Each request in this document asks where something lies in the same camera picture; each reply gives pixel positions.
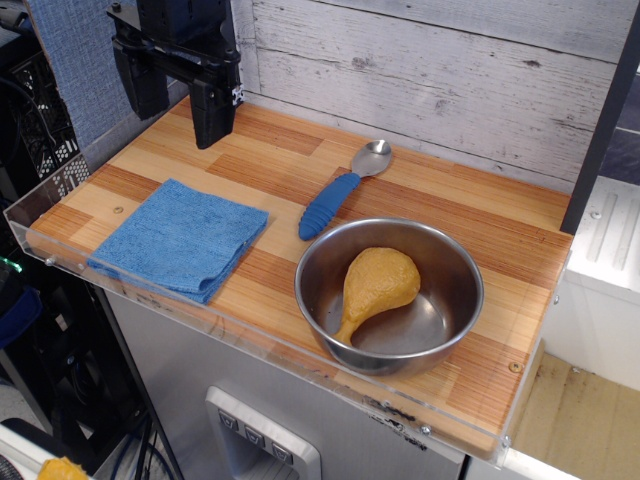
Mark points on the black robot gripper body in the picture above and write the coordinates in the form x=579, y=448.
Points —
x=187, y=39

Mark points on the spoon with blue handle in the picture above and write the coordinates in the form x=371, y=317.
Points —
x=370, y=160

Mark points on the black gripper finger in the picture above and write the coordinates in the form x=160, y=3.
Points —
x=144, y=83
x=212, y=109

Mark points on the black plastic crate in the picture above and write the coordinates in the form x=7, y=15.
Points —
x=38, y=141

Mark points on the silver cabinet with dispenser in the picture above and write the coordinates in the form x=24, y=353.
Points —
x=177, y=365

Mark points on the dark grey right post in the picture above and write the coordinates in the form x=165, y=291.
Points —
x=614, y=103

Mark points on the clear acrylic table guard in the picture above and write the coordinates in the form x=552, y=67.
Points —
x=277, y=162

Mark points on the white ribbed appliance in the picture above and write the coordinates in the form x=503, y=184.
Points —
x=593, y=320

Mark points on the yellow object bottom left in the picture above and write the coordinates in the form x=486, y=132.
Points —
x=61, y=469

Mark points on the folded blue cloth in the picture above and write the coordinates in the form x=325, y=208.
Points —
x=180, y=241

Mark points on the steel pot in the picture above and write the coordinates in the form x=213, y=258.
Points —
x=414, y=338

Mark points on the orange toy chicken leg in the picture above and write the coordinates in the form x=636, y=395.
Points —
x=379, y=279

